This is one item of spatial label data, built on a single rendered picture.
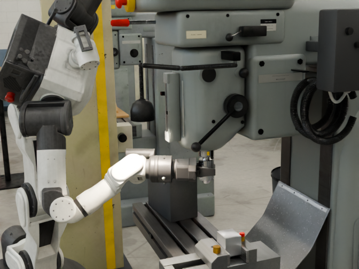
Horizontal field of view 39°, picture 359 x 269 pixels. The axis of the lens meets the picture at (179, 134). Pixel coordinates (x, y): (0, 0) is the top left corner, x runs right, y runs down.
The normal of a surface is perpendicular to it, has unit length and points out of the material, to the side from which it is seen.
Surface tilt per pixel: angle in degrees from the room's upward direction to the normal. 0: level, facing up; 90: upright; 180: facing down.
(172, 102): 90
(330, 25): 90
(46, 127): 74
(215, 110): 90
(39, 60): 59
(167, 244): 0
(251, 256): 90
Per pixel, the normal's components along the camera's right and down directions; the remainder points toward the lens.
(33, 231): 0.61, 0.33
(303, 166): -0.94, 0.10
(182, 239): -0.02, -0.97
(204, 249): -0.62, -0.68
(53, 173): 0.22, -0.07
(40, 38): 0.51, -0.36
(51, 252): 0.27, -0.78
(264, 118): 0.34, 0.21
